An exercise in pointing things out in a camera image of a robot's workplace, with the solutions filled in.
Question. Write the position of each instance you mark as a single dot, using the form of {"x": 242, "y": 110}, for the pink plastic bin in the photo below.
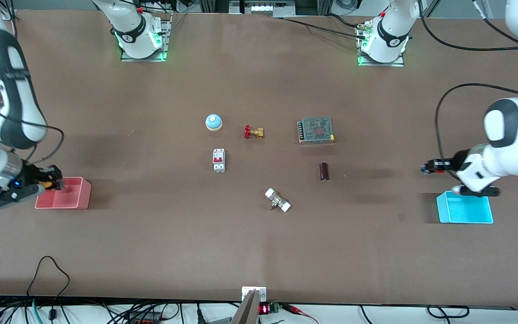
{"x": 72, "y": 199}

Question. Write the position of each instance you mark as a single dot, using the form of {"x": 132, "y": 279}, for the metal mesh power supply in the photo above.
{"x": 316, "y": 130}

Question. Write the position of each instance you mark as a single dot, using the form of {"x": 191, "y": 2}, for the dark brown cylindrical capacitor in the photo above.
{"x": 324, "y": 171}

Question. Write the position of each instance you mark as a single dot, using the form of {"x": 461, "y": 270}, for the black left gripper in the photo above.
{"x": 448, "y": 164}

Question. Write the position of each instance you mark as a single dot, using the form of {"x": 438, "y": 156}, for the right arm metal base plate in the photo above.
{"x": 165, "y": 36}

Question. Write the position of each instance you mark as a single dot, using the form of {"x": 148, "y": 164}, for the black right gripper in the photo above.
{"x": 33, "y": 174}

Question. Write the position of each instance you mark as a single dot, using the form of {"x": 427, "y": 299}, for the metal fitting with white caps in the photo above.
{"x": 278, "y": 200}

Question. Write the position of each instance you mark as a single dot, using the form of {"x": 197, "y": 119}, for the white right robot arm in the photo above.
{"x": 16, "y": 90}

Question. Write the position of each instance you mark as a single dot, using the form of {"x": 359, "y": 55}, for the red digit display board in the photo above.
{"x": 268, "y": 308}

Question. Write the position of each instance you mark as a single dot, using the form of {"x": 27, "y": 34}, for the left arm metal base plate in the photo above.
{"x": 400, "y": 63}

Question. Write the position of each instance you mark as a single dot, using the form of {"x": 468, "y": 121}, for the white device with lights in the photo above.
{"x": 261, "y": 6}

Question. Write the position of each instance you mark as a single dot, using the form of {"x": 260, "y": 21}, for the cyan plastic bin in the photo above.
{"x": 466, "y": 211}

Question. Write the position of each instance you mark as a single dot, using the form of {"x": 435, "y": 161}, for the white circuit breaker red switch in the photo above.
{"x": 219, "y": 160}

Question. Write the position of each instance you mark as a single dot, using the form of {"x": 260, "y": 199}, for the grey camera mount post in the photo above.
{"x": 246, "y": 310}

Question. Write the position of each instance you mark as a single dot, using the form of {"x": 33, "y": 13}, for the yellow push button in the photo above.
{"x": 46, "y": 184}

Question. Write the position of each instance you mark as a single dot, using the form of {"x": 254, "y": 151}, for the blue and white bell button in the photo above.
{"x": 213, "y": 122}

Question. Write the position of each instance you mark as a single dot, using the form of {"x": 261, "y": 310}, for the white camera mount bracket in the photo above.
{"x": 261, "y": 292}

